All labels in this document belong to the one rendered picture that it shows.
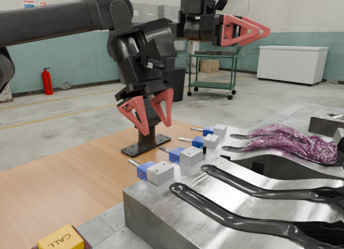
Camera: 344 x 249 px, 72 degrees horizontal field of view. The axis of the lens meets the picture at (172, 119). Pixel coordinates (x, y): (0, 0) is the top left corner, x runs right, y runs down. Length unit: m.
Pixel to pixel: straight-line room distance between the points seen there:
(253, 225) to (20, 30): 0.51
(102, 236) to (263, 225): 0.32
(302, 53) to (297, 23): 1.26
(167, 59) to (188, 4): 0.26
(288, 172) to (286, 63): 6.45
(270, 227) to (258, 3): 8.22
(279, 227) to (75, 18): 0.48
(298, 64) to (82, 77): 5.39
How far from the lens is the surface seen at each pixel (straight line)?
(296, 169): 0.69
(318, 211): 0.45
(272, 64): 7.24
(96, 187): 0.70
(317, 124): 1.16
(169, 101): 0.50
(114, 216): 0.60
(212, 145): 0.75
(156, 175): 0.51
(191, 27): 0.65
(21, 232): 0.63
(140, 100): 0.45
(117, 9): 0.49
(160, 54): 0.43
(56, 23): 0.49
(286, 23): 8.05
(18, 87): 5.82
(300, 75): 6.99
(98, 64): 6.33
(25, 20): 0.50
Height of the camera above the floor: 1.18
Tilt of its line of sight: 19 degrees down
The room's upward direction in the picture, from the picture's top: straight up
